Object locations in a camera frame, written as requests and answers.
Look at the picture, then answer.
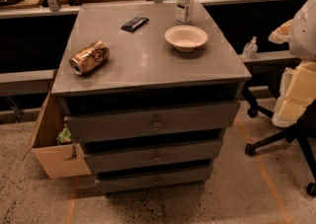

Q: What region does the grey drawer cabinet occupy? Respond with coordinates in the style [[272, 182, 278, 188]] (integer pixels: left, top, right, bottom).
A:
[[52, 3, 250, 193]]

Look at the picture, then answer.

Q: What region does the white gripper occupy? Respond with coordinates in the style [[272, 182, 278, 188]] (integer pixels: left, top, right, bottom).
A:
[[269, 20, 316, 127]]

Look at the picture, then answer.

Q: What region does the crushed orange soda can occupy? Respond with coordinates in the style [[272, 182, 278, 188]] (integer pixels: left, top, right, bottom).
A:
[[69, 40, 110, 75]]

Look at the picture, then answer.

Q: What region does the open cardboard box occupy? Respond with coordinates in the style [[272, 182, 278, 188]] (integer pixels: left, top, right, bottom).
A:
[[23, 93, 91, 179]]

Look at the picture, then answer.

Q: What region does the green snack bag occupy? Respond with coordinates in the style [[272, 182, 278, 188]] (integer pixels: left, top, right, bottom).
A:
[[56, 127, 74, 145]]

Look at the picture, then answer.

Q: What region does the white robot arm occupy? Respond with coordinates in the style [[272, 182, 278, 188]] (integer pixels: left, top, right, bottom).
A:
[[269, 0, 316, 127]]

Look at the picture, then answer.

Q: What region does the small sanitizer bottle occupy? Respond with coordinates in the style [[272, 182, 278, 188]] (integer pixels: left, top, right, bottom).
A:
[[242, 37, 258, 59]]

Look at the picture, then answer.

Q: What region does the white paper bowl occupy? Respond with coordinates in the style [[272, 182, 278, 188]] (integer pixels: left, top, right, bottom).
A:
[[165, 26, 208, 52]]

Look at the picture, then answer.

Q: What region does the black office chair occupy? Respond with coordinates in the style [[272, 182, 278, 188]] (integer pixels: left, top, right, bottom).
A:
[[242, 84, 316, 196]]

